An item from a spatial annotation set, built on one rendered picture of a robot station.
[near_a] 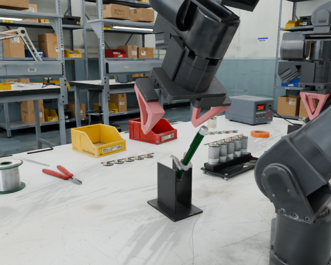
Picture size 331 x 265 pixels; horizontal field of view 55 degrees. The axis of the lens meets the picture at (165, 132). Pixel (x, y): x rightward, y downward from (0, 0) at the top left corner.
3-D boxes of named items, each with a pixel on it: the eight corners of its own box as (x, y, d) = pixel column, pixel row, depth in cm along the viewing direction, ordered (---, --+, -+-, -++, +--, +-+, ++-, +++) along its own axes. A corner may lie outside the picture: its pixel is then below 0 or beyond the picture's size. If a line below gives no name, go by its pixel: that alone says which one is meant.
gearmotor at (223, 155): (228, 164, 73) (229, 142, 72) (221, 166, 71) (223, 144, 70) (219, 161, 75) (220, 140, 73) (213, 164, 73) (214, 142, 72)
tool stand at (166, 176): (164, 236, 52) (189, 199, 45) (139, 188, 58) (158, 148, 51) (192, 226, 56) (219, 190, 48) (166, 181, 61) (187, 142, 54)
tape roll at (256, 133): (260, 138, 101) (260, 134, 101) (246, 134, 106) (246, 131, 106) (273, 136, 104) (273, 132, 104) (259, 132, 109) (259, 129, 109)
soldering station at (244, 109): (273, 123, 126) (275, 98, 124) (252, 126, 120) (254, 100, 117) (244, 117, 138) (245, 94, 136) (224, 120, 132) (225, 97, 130)
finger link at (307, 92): (296, 119, 86) (299, 84, 84) (307, 115, 91) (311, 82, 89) (322, 123, 81) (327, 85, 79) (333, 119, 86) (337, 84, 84)
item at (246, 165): (240, 158, 82) (240, 153, 81) (266, 164, 77) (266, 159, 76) (199, 172, 71) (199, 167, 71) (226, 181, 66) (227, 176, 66)
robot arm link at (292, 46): (277, 60, 84) (280, 11, 82) (286, 60, 91) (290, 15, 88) (324, 60, 78) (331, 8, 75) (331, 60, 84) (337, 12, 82)
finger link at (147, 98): (123, 118, 52) (137, 70, 45) (162, 114, 55) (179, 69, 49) (139, 149, 48) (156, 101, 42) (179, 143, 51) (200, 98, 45)
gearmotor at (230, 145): (235, 161, 75) (236, 140, 74) (229, 163, 73) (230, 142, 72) (227, 159, 77) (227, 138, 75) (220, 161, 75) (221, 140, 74)
